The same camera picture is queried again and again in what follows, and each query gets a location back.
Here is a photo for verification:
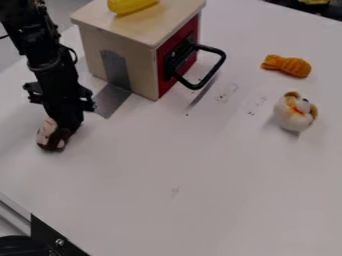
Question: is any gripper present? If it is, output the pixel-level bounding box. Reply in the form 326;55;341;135
22;77;98;135

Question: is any maroon plush monkey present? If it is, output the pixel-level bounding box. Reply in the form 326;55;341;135
34;116;74;152

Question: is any cabinet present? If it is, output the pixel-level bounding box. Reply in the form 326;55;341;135
69;0;208;102

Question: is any yellow toy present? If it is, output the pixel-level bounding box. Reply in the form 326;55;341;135
105;0;161;16

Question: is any drawer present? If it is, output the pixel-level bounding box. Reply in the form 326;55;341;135
154;14;228;99

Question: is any orange toy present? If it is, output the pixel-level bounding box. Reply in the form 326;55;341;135
260;54;313;80

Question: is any white plush dog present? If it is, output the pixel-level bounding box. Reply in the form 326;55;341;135
272;91;321;133

